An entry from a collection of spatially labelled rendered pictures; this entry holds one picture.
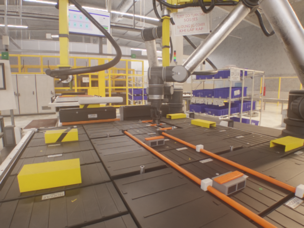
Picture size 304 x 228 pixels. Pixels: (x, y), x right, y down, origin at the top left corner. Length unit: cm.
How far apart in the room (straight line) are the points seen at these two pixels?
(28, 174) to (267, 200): 58
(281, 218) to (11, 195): 60
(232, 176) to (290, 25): 98
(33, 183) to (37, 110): 950
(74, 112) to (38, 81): 858
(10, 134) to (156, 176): 115
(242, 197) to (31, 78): 984
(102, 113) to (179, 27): 106
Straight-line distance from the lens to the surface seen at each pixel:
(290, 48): 129
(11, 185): 61
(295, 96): 157
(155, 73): 120
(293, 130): 159
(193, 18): 185
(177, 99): 241
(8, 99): 356
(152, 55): 239
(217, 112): 358
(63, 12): 137
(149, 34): 234
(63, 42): 131
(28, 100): 1002
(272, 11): 129
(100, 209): 42
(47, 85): 990
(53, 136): 93
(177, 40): 527
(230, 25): 143
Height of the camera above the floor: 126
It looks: 8 degrees down
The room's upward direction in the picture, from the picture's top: straight up
